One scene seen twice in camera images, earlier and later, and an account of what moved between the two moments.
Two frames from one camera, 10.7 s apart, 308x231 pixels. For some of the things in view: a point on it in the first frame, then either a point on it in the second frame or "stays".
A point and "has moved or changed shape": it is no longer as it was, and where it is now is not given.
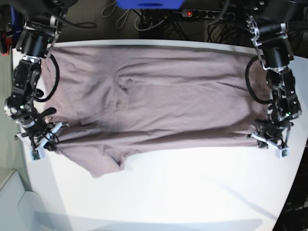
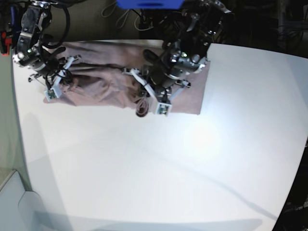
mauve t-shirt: (107, 101) has moved or changed shape
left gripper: (40, 134) → (53, 71)
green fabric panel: (20, 210) stays
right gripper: (274, 132) → (160, 84)
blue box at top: (150, 4) stays
